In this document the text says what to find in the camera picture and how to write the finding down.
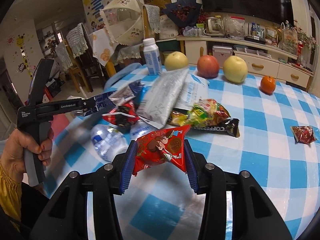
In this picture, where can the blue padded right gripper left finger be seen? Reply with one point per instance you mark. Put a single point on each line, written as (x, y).
(128, 166)

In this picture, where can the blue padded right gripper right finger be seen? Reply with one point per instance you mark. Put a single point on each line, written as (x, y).
(191, 166)

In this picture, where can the crushed clear plastic bottle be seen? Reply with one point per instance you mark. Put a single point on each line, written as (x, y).
(108, 142)

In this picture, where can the red cartoon snack bag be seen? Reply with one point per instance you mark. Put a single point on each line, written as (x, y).
(161, 146)

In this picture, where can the red black snack wrapper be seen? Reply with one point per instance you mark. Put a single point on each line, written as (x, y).
(123, 116)

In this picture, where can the white silver wipes packet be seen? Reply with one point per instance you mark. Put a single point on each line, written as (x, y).
(160, 99)

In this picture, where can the green yellow snack wrapper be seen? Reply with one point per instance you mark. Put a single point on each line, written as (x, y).
(207, 112)

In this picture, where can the black coffee sachet wrapper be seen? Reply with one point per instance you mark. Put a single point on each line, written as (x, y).
(228, 126)

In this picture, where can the person's left hand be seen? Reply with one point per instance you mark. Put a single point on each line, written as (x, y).
(12, 158)

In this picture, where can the red apple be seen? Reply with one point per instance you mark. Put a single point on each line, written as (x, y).
(208, 66)

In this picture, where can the yellow pear left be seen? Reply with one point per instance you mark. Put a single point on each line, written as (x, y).
(176, 60)

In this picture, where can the yellow pear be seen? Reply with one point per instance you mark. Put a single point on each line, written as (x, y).
(176, 60)
(235, 69)

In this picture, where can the wooden dining chair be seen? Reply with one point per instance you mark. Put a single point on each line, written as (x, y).
(126, 55)

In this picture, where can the yellow pear right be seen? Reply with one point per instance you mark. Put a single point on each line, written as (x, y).
(235, 69)

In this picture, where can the white blue drink bottle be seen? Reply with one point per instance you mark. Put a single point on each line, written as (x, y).
(152, 56)

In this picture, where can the small orange tangerine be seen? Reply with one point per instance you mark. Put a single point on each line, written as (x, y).
(267, 85)

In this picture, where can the small red candy wrapper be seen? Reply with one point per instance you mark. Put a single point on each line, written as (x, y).
(303, 134)

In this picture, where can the cream tv cabinet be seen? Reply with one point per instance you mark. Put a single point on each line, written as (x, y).
(263, 60)

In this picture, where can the cream mesh food cover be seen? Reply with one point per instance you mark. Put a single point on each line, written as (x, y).
(123, 21)

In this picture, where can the white electric kettle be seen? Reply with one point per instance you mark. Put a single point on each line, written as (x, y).
(214, 27)

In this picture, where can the dark blue flower bouquet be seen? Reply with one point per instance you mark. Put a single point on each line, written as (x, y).
(183, 12)

